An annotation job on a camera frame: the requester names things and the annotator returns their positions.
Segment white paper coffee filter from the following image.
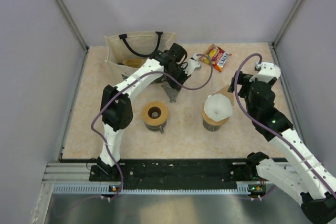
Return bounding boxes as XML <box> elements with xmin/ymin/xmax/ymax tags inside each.
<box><xmin>204</xmin><ymin>93</ymin><xmax>233</xmax><ymax>122</ymax></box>

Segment grey glass dripper cone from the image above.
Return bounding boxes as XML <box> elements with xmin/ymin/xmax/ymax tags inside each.
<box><xmin>161</xmin><ymin>83</ymin><xmax>180</xmax><ymax>103</ymax></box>

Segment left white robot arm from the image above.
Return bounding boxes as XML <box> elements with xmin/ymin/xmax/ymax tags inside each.
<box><xmin>97</xmin><ymin>43</ymin><xmax>201</xmax><ymax>180</ymax></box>

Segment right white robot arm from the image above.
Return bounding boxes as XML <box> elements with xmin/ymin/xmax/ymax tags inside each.
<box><xmin>228</xmin><ymin>62</ymin><xmax>335</xmax><ymax>223</ymax></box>

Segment brown paper coffee filter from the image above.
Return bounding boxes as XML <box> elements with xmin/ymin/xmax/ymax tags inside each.
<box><xmin>217</xmin><ymin>85</ymin><xmax>235</xmax><ymax>106</ymax></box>

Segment brown box in bag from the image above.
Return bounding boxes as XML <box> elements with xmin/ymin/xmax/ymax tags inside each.
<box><xmin>122</xmin><ymin>59</ymin><xmax>146</xmax><ymax>68</ymax></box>

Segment red yellow candy packet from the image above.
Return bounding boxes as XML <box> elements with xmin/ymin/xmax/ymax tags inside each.
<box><xmin>201</xmin><ymin>44</ymin><xmax>232</xmax><ymax>72</ymax></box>

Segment beige canvas tote bag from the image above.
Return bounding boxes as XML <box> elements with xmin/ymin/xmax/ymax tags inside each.
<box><xmin>104</xmin><ymin>31</ymin><xmax>180</xmax><ymax>86</ymax></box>

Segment grey glass carafe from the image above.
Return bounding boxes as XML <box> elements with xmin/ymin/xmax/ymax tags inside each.
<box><xmin>203</xmin><ymin>121</ymin><xmax>221</xmax><ymax>132</ymax></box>

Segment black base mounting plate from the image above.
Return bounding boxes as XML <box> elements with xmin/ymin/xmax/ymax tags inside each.
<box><xmin>89</xmin><ymin>158</ymin><xmax>261</xmax><ymax>189</ymax></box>

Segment glass carafe with handle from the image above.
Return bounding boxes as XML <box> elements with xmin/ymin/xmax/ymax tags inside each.
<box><xmin>144</xmin><ymin>121</ymin><xmax>167</xmax><ymax>134</ymax></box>

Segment grey slotted cable duct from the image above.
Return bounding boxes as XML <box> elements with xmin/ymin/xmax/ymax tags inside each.
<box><xmin>52</xmin><ymin>182</ymin><xmax>266</xmax><ymax>196</ymax></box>

